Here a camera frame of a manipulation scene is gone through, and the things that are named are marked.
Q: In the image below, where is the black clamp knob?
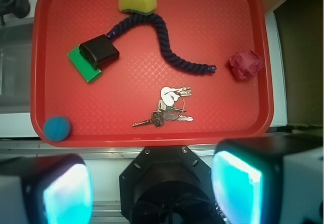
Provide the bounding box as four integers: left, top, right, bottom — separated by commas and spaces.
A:
1, 0, 30, 26

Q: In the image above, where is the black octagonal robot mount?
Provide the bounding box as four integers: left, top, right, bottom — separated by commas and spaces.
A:
119, 146, 225, 223

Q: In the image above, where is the dark purple rope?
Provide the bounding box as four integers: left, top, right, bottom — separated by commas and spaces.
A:
106, 13, 218, 76

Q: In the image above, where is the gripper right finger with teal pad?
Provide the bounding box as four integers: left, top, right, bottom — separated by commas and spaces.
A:
211, 135, 323, 223

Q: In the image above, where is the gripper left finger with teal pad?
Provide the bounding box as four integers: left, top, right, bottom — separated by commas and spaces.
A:
1, 154, 94, 223

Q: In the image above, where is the blue textured ball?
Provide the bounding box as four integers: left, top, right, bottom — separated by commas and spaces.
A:
44, 116, 71, 141

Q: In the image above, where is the crumpled red paper ball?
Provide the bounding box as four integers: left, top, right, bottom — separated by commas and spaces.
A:
229, 50, 265, 80

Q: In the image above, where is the yellow green sponge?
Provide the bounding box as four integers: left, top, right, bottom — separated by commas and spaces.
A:
118, 0, 157, 15

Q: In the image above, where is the silver key bunch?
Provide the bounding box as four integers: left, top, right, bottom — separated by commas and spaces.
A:
132, 86, 193, 128

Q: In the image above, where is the green flat block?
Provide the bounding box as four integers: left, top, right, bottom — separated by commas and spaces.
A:
67, 45, 103, 83

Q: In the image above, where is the black rectangular case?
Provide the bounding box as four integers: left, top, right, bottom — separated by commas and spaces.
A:
79, 34, 119, 69

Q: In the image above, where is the red plastic tray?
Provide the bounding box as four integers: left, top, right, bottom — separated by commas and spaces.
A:
30, 0, 273, 147

